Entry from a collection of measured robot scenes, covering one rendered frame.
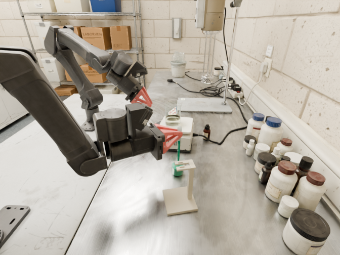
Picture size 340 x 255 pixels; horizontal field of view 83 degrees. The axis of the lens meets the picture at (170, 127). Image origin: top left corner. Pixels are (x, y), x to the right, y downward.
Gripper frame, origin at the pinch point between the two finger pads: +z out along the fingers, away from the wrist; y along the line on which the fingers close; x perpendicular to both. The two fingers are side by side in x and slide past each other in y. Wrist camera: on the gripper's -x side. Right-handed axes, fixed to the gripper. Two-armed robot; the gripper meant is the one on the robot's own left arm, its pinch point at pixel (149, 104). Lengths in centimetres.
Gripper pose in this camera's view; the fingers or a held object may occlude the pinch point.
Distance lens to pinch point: 80.6
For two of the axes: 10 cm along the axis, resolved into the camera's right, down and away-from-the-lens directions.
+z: 7.6, 6.0, 2.4
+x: -6.5, 6.9, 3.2
